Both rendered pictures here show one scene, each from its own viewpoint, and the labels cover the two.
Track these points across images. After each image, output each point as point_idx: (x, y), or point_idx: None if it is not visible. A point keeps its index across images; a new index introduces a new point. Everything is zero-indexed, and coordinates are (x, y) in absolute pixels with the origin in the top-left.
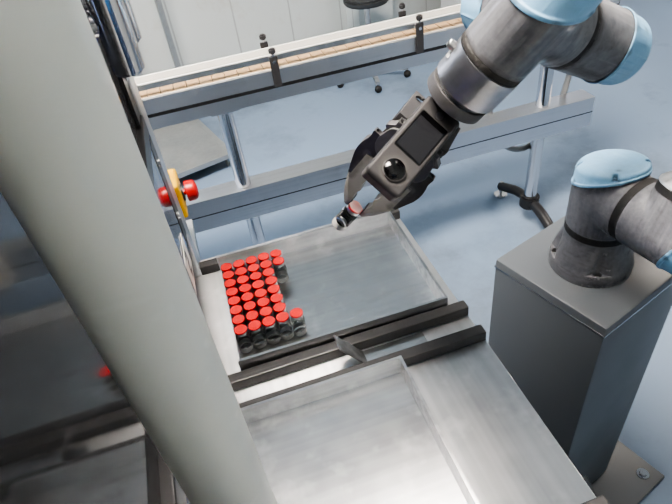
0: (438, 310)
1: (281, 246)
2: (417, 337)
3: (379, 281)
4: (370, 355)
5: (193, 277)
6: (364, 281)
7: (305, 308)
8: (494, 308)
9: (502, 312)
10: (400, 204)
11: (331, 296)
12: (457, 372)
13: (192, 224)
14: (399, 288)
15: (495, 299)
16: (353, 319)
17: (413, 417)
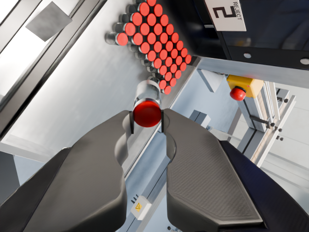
0: (2, 124)
1: (166, 102)
2: (3, 86)
3: (86, 122)
4: (33, 40)
5: (211, 8)
6: (96, 114)
7: (121, 63)
8: (15, 179)
9: (5, 181)
10: (51, 166)
11: (110, 85)
12: None
13: (212, 89)
14: (65, 126)
15: (16, 185)
16: (78, 73)
17: None
